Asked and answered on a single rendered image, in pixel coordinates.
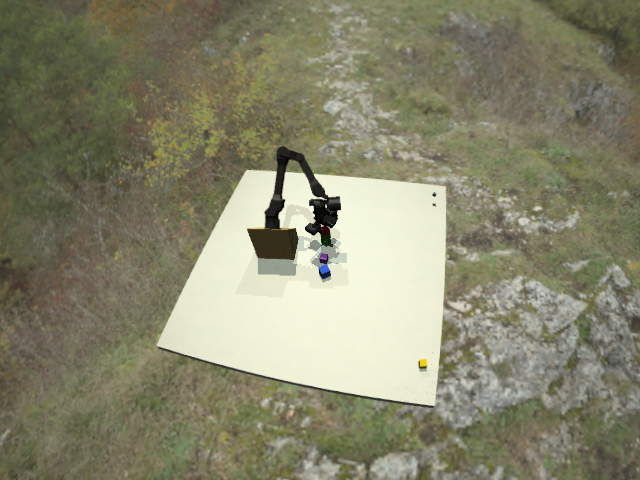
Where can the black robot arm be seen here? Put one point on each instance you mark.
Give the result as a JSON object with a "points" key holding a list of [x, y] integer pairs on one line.
{"points": [[272, 220]]}

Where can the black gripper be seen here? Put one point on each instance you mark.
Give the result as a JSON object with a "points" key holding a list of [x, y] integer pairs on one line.
{"points": [[314, 228]]}

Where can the blue block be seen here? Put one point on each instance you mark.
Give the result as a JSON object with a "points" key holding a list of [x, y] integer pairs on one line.
{"points": [[324, 271]]}

